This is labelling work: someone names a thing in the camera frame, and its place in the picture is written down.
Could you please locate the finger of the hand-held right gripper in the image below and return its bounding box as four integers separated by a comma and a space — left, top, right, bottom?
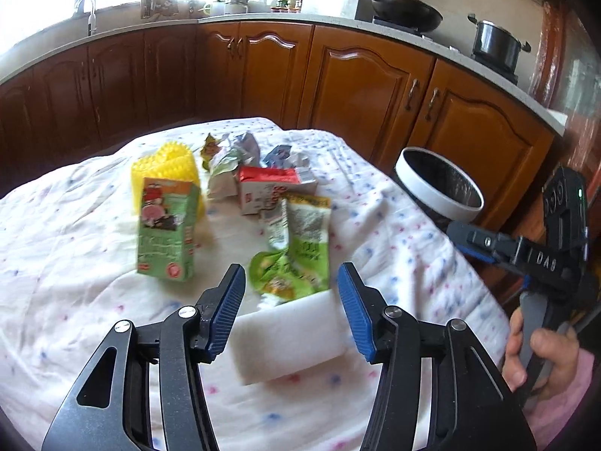
445, 222, 523, 269

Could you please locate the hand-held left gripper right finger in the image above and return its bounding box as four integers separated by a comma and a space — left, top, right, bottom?
337, 262, 538, 451

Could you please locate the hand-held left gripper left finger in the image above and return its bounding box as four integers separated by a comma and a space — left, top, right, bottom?
41, 263, 247, 451

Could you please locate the white foam block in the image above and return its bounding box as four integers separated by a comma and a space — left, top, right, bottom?
230, 290, 351, 386

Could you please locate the white round trash bin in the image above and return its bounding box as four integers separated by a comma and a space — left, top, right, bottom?
393, 147, 484, 232

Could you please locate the yellow foam net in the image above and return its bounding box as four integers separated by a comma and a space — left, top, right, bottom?
131, 145, 206, 226

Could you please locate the blue and white wrapper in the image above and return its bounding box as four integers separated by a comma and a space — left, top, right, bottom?
262, 143, 311, 171

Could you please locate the person's right forearm pink sleeve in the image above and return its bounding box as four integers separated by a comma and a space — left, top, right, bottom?
522, 348, 598, 451

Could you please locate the person's right hand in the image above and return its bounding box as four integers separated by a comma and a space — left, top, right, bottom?
502, 309, 583, 393

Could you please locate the green snack packet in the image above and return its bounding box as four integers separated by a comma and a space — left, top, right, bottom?
249, 192, 333, 302

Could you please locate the green drink carton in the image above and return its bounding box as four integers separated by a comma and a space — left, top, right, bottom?
136, 177, 202, 281

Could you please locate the red and white carton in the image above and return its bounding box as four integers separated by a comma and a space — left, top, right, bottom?
237, 165, 318, 217

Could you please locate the crumpled silver wrapper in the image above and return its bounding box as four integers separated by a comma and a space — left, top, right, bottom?
207, 132, 261, 200

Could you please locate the white dotted cloth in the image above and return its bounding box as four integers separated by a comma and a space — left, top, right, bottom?
0, 117, 513, 451

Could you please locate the wooden door with plastic film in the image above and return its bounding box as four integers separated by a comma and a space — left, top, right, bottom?
530, 0, 601, 189

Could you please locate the dark cooking pot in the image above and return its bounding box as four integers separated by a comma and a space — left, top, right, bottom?
467, 14, 532, 70

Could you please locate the brown wooden kitchen cabinet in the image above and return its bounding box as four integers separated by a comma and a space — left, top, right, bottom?
0, 21, 557, 232

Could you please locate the black wok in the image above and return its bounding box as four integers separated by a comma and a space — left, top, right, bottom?
333, 0, 444, 33

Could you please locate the grey stone countertop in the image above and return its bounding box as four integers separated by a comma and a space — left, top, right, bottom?
0, 9, 570, 135

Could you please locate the dish rack with utensils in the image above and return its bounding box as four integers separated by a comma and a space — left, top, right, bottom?
140, 0, 180, 22

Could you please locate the chrome faucet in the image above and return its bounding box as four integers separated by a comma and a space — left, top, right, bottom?
74, 0, 98, 37

